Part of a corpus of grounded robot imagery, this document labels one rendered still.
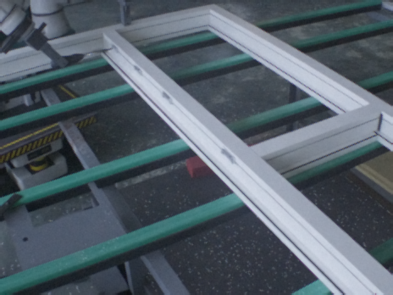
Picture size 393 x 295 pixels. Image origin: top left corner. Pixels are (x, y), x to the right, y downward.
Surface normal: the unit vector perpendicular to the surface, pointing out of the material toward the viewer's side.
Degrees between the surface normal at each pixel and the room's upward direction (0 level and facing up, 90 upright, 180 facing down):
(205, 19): 90
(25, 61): 90
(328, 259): 90
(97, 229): 0
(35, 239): 0
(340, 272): 90
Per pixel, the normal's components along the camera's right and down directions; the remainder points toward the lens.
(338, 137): 0.50, 0.48
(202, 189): -0.01, -0.83
